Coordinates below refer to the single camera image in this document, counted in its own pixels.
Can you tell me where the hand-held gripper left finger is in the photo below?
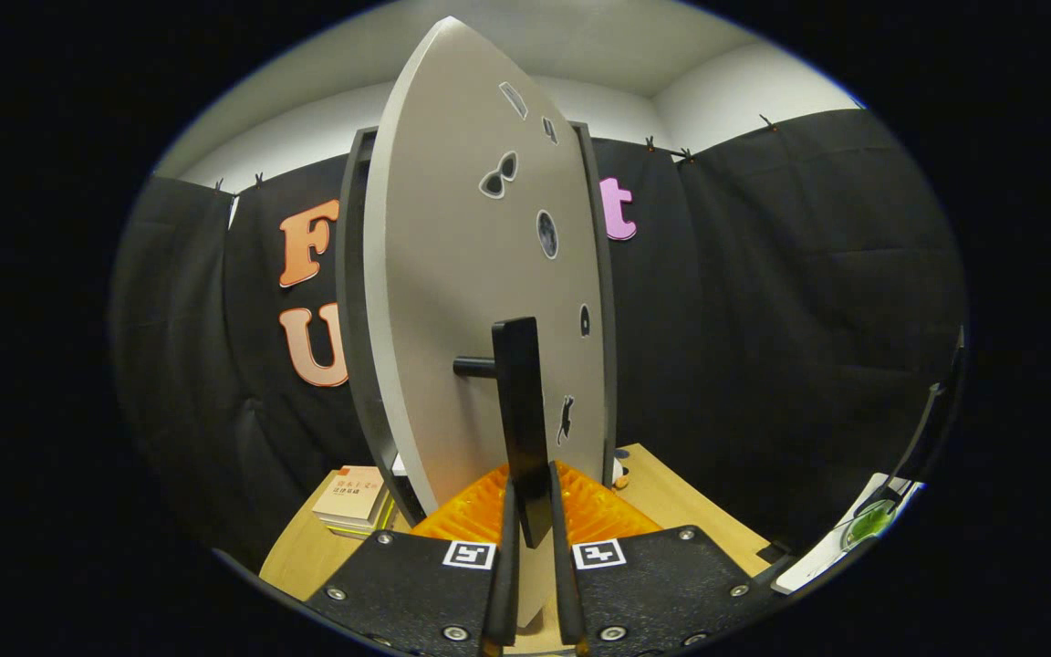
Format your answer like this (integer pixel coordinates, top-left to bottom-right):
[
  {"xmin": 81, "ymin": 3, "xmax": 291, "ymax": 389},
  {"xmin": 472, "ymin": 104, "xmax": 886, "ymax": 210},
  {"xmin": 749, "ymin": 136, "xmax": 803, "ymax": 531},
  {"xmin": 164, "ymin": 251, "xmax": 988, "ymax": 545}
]
[{"xmin": 304, "ymin": 461, "xmax": 522, "ymax": 657}]

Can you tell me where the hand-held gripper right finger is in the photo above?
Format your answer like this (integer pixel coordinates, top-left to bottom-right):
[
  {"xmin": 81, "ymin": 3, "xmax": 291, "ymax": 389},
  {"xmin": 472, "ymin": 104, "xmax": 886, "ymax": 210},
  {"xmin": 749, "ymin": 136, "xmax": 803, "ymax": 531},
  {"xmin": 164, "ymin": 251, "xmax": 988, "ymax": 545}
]
[{"xmin": 548, "ymin": 459, "xmax": 796, "ymax": 657}]

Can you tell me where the black door handle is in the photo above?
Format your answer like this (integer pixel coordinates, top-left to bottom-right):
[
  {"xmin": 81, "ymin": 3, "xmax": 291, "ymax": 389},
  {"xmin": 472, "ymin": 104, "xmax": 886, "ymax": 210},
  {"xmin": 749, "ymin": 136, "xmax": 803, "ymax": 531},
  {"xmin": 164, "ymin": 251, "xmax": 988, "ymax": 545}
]
[{"xmin": 453, "ymin": 317, "xmax": 556, "ymax": 550}]

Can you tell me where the grey shoe cabinet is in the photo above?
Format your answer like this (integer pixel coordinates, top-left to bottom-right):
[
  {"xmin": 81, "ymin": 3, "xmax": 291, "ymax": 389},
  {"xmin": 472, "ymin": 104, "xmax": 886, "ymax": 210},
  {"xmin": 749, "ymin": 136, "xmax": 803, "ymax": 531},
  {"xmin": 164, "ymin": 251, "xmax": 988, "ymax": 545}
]
[{"xmin": 336, "ymin": 121, "xmax": 619, "ymax": 530}]

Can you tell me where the yellow-edged book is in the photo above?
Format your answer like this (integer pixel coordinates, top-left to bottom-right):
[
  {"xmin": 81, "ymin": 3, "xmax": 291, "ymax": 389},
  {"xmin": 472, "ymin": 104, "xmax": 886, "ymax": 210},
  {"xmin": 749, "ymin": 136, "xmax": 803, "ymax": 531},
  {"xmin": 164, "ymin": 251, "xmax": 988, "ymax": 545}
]
[{"xmin": 325, "ymin": 511, "xmax": 397, "ymax": 541}]

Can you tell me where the white paper sheet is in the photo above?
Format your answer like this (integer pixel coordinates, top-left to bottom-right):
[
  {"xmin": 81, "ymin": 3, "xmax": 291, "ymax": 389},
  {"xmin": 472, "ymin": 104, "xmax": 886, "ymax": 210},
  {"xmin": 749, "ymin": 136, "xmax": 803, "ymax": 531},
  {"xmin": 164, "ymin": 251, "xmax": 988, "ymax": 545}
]
[{"xmin": 774, "ymin": 473, "xmax": 926, "ymax": 594}]

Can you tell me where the black backdrop cloth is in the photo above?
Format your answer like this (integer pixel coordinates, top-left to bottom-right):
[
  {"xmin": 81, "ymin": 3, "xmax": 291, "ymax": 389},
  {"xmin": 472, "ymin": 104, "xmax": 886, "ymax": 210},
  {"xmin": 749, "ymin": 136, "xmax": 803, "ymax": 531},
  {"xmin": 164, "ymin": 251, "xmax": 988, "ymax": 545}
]
[{"xmin": 109, "ymin": 108, "xmax": 969, "ymax": 571}]

